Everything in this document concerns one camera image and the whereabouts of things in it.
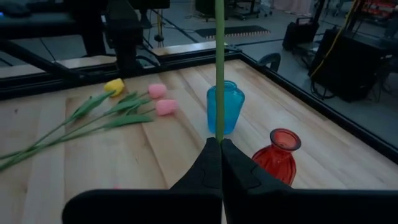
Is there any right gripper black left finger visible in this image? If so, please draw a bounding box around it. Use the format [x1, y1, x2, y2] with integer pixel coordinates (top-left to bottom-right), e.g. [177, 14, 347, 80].
[62, 136, 224, 224]

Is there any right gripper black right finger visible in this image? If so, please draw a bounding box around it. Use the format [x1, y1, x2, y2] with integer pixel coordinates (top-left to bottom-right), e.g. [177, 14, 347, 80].
[221, 138, 398, 224]

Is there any light pink artificial tulip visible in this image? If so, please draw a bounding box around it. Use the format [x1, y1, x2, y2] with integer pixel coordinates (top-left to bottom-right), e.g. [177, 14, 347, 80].
[0, 83, 169, 169]
[0, 99, 180, 172]

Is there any peach pink artificial tulip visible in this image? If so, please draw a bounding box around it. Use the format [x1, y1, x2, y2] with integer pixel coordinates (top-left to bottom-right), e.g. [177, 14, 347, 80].
[214, 0, 226, 144]

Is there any red glass vase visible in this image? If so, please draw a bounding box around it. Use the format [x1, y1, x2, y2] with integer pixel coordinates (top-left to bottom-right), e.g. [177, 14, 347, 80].
[251, 128, 302, 187]

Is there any blue glass vase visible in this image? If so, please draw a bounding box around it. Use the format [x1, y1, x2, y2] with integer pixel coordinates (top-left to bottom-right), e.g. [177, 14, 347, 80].
[206, 80, 246, 135]

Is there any black equipment box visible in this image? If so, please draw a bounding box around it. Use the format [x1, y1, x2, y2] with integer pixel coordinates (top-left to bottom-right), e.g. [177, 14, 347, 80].
[308, 27, 398, 103]

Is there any black wheeled case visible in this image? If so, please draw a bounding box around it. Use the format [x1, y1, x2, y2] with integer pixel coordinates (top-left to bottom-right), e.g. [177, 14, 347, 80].
[282, 17, 315, 52]

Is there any black floor mat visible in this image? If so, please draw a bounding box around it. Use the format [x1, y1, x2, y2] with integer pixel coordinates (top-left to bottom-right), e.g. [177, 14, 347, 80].
[195, 25, 271, 39]

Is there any black office chair base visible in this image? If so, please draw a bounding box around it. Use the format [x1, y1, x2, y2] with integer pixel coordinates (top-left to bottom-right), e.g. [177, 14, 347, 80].
[229, 0, 273, 21]

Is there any pink curtain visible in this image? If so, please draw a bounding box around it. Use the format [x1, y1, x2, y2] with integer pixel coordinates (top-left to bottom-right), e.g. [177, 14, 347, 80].
[273, 0, 313, 15]

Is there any dark grey side table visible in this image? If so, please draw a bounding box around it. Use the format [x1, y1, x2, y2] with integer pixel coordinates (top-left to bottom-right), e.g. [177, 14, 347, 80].
[0, 12, 106, 41]

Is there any black aluminium table frame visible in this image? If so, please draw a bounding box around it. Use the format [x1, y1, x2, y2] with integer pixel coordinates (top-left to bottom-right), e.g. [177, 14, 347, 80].
[0, 39, 398, 164]

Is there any yellow cable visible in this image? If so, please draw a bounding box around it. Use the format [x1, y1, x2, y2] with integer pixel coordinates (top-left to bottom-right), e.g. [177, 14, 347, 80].
[310, 0, 359, 78]

